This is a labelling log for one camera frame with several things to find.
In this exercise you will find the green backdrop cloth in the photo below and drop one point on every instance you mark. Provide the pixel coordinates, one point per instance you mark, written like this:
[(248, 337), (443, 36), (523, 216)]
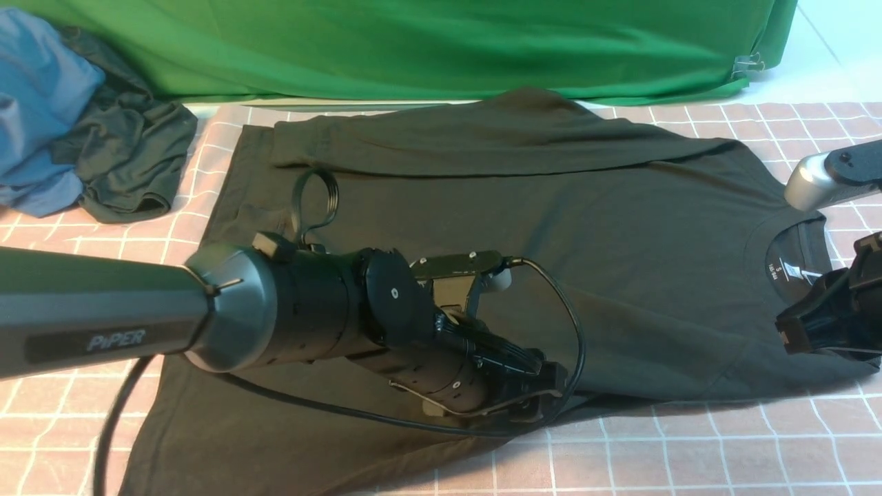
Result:
[(608, 52)]

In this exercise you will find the dark crumpled garment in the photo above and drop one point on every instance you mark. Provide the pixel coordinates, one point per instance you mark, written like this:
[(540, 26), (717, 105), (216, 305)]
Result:
[(129, 148)]

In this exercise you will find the blue crumpled garment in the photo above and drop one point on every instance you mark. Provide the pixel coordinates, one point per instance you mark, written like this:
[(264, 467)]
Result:
[(45, 88)]

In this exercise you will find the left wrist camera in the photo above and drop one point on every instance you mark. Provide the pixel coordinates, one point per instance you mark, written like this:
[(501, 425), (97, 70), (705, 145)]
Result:
[(458, 281)]

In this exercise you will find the dark gray long-sleeve top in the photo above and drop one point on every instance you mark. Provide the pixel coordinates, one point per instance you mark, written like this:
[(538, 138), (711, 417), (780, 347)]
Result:
[(669, 248)]

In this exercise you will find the metal binder clip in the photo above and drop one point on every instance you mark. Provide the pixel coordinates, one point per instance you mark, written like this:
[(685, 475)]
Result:
[(745, 65)]

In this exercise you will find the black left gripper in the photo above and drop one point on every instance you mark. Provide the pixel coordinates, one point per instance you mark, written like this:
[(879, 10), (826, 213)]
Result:
[(458, 367)]

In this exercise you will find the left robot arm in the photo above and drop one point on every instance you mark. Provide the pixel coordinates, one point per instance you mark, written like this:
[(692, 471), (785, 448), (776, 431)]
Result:
[(232, 308)]

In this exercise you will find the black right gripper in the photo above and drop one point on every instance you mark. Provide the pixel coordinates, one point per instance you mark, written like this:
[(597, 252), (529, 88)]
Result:
[(841, 309)]

